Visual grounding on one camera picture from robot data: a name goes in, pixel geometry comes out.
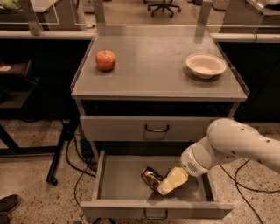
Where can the brown shoe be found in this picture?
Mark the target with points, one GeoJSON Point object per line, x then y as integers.
{"type": "Point", "coordinates": [9, 203]}

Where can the grey drawer cabinet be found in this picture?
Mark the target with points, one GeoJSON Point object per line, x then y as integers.
{"type": "Point", "coordinates": [150, 78]}

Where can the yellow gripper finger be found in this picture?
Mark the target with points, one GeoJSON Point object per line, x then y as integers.
{"type": "Point", "coordinates": [175, 178]}

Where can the black office chair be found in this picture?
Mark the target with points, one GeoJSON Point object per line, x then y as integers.
{"type": "Point", "coordinates": [163, 5]}

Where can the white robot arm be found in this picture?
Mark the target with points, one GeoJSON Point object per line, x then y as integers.
{"type": "Point", "coordinates": [225, 141]}

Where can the open middle grey drawer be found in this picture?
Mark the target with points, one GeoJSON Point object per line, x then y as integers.
{"type": "Point", "coordinates": [120, 192]}

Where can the closed upper grey drawer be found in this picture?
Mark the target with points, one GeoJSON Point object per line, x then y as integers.
{"type": "Point", "coordinates": [144, 128]}

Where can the red apple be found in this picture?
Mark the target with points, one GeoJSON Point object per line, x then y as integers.
{"type": "Point", "coordinates": [105, 60]}

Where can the crushed orange soda can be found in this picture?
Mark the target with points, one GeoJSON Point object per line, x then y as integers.
{"type": "Point", "coordinates": [151, 178]}

